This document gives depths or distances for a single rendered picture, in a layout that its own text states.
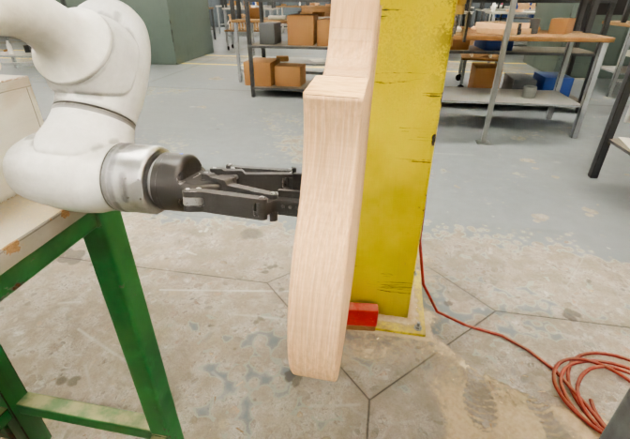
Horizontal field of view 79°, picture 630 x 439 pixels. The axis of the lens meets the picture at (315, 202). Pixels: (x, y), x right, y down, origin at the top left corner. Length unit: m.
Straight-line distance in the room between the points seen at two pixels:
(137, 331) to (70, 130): 0.50
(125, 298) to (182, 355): 0.82
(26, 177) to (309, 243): 0.39
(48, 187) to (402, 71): 0.98
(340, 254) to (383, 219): 1.13
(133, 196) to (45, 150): 0.12
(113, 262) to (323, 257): 0.57
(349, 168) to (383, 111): 0.97
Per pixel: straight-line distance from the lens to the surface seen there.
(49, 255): 0.71
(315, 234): 0.31
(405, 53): 1.24
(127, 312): 0.90
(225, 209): 0.43
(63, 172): 0.55
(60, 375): 1.78
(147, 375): 1.03
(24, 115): 0.79
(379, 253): 1.51
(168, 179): 0.49
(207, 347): 1.66
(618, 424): 0.82
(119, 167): 0.52
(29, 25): 0.51
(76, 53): 0.55
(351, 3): 0.41
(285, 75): 5.38
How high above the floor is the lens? 1.22
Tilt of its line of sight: 28 degrees down
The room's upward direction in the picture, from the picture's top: straight up
